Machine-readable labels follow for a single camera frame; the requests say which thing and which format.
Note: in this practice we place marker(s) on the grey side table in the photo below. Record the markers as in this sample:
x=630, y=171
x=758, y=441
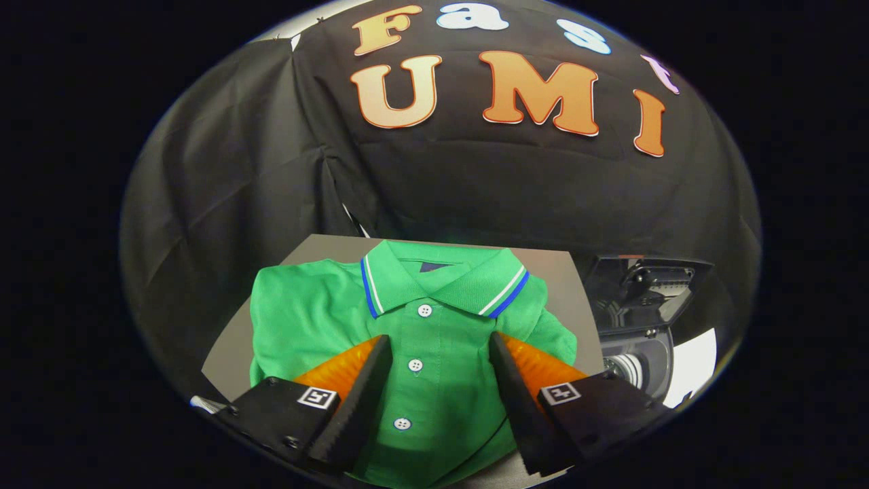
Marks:
x=319, y=248

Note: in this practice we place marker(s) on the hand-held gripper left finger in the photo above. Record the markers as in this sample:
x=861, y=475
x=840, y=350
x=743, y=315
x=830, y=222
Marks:
x=360, y=407

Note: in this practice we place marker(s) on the white sheet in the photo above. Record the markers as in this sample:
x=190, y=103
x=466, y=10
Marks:
x=692, y=367

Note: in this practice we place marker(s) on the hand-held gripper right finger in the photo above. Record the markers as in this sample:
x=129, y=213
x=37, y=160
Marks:
x=526, y=414

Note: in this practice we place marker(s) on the transparent washing machine lid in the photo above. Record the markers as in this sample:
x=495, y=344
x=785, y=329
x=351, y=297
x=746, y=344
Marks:
x=652, y=292

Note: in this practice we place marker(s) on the green polo shirt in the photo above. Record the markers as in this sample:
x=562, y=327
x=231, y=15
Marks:
x=434, y=326

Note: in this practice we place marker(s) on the grey washing machine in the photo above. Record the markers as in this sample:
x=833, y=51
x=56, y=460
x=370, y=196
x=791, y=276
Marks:
x=638, y=367

